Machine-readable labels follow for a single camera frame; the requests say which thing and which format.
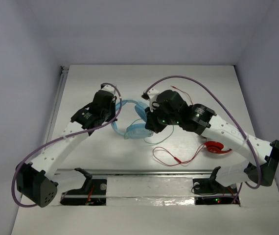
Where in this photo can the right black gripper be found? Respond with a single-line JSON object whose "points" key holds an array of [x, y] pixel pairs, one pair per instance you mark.
{"points": [[151, 122]]}

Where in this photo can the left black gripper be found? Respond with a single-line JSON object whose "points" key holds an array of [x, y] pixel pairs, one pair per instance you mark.
{"points": [[111, 113]]}

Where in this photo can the light blue headphones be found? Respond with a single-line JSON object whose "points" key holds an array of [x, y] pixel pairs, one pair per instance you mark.
{"points": [[137, 128]]}

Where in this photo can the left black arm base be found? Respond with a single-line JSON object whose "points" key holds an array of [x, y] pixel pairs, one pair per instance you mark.
{"points": [[91, 193]]}

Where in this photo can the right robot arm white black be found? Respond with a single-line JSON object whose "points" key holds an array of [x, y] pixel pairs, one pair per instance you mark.
{"points": [[261, 157]]}

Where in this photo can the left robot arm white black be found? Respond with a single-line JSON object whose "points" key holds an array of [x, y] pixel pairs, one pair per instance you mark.
{"points": [[32, 183]]}

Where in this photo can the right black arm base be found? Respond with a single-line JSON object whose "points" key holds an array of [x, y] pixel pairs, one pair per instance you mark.
{"points": [[208, 191]]}

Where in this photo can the red headphones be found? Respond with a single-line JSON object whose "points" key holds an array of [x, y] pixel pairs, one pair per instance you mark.
{"points": [[214, 147]]}

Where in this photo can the white foam block with tape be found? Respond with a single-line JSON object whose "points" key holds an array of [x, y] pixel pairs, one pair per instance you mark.
{"points": [[149, 191]]}

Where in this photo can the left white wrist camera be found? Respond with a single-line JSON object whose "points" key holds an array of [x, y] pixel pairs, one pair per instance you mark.
{"points": [[109, 88]]}

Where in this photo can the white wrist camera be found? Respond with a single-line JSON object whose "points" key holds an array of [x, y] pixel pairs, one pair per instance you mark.
{"points": [[151, 95], [109, 88]]}

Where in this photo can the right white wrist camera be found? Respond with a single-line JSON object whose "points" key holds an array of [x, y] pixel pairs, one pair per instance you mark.
{"points": [[151, 95]]}

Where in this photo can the aluminium rail frame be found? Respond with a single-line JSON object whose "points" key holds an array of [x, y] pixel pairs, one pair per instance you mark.
{"points": [[171, 150]]}

